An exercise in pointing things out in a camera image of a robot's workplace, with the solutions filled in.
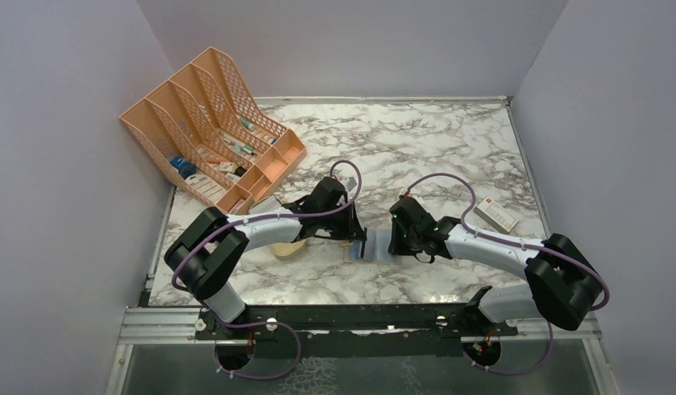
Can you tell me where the green marker pen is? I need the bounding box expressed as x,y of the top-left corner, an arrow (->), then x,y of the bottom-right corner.
238,117 -> 257,131

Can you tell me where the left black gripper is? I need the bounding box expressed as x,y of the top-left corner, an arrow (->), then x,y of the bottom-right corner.
319,200 -> 367,242

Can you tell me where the stack of silver cards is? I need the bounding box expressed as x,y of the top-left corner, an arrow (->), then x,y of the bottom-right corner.
248,196 -> 282,215

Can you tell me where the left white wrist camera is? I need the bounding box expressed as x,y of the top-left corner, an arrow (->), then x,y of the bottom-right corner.
339,176 -> 358,193

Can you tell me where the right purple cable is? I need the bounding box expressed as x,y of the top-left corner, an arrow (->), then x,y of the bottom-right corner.
403,173 -> 612,377

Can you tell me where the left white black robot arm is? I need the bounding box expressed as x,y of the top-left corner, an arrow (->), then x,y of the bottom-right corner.
164,177 -> 367,338

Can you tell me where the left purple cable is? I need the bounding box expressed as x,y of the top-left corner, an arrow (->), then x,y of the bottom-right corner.
170,159 -> 363,381

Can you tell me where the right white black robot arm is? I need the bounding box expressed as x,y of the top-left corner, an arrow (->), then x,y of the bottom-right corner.
388,196 -> 603,335

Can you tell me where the blue tape roll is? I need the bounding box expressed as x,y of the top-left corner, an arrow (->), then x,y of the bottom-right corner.
168,156 -> 197,179

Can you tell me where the beige oval tray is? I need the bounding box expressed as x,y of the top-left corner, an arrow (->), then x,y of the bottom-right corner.
268,239 -> 307,260

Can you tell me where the aluminium frame profile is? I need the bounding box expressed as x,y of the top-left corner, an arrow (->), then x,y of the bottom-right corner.
118,307 -> 200,345

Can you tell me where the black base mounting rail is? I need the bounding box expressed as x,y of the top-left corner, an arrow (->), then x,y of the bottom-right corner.
194,303 -> 517,359

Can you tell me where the white card box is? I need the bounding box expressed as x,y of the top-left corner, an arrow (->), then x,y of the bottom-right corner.
474,197 -> 519,234

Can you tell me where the purple cable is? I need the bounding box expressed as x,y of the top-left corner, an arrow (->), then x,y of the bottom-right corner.
170,159 -> 363,381
403,173 -> 612,377

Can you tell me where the orange plastic desk organizer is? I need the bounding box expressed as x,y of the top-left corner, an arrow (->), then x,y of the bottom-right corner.
119,47 -> 307,213

